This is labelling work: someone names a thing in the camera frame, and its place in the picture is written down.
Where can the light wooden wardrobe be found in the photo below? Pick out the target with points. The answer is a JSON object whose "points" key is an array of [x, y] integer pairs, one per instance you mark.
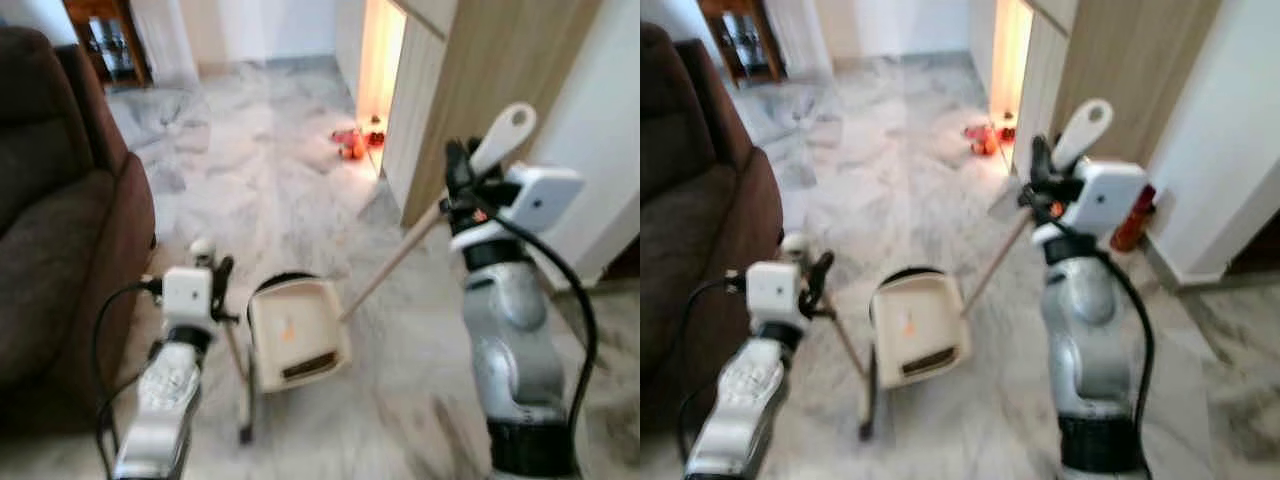
{"points": [[480, 70], [1130, 60]]}

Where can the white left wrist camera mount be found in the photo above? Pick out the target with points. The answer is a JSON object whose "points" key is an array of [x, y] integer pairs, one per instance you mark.
{"points": [[187, 295], [772, 292]]}

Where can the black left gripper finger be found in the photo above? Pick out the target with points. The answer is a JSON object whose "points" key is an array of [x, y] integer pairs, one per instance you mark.
{"points": [[822, 270], [222, 275]]}

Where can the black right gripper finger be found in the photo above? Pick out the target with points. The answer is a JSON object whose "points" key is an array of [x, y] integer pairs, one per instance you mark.
{"points": [[458, 165], [1040, 160]]}

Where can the beige broom with purple bristles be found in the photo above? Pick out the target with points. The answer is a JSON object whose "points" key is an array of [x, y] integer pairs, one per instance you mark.
{"points": [[870, 400], [242, 385]]}

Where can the red floor offering items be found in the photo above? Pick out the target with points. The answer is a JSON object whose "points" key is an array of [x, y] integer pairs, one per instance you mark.
{"points": [[985, 138], [352, 142]]}

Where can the dark wooden glass cabinet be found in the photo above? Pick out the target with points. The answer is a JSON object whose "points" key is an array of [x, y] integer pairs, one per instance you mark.
{"points": [[105, 40], [745, 38]]}

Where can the dark brown sofa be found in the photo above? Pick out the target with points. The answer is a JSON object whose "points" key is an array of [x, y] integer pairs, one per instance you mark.
{"points": [[60, 240], [700, 240]]}

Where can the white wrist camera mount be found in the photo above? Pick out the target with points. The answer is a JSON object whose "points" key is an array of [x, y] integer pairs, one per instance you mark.
{"points": [[540, 200], [772, 292], [1105, 195], [187, 295]]}

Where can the red bottle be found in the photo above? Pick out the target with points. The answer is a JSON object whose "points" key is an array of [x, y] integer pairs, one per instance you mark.
{"points": [[1132, 225]]}

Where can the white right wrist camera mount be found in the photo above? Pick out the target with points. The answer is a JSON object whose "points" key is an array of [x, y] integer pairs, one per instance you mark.
{"points": [[540, 200], [1105, 195]]}

